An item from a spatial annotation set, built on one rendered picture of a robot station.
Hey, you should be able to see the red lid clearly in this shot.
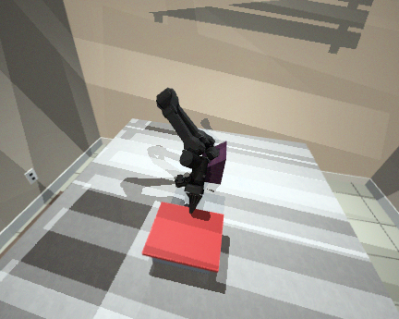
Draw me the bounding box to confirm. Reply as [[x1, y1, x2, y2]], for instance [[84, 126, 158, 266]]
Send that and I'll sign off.
[[142, 202, 224, 273]]

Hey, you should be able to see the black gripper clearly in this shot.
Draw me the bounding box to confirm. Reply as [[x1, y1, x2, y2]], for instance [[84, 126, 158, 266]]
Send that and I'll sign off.
[[184, 170, 206, 214]]

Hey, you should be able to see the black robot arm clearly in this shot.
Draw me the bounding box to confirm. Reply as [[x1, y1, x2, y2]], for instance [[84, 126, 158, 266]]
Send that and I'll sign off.
[[156, 87, 220, 188]]

